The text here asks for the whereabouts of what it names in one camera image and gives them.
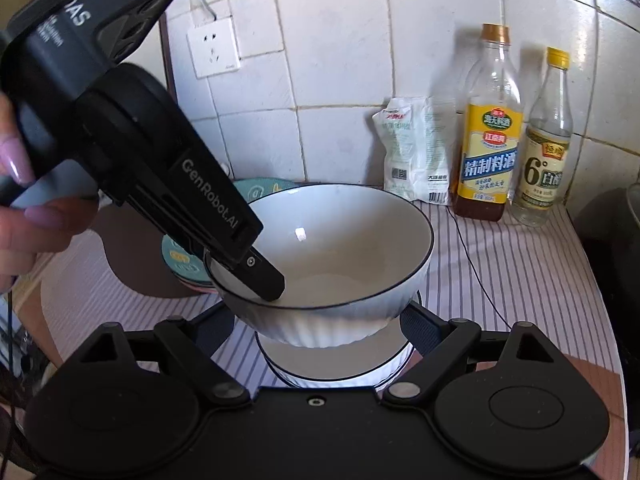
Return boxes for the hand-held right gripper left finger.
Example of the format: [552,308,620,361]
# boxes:
[65,302,251,408]

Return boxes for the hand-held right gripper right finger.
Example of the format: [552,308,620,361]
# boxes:
[382,302,566,406]

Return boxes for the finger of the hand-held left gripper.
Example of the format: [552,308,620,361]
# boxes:
[207,245,286,303]

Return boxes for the white ribbed bowl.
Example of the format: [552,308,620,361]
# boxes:
[255,332,415,390]
[204,183,435,350]

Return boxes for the teal lettered plate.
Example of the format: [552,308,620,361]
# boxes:
[161,177,301,291]

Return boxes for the person's left hand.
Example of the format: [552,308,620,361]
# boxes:
[0,95,102,293]

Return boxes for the striped tablecloth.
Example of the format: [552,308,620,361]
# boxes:
[45,200,623,396]

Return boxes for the white plastic food packet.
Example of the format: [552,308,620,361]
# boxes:
[371,96,458,206]

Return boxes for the yellow-label cooking wine bottle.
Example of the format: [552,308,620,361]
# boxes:
[451,23,525,222]

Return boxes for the clear vinegar bottle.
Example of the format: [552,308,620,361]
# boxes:
[510,46,573,227]

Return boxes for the dark cooking pot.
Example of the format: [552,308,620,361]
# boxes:
[570,180,640,361]

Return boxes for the thin black cable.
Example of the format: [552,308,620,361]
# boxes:
[442,204,513,333]

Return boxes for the white wall socket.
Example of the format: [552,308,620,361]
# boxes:
[186,15,241,80]

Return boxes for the black socket cable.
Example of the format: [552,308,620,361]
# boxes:
[182,0,223,23]

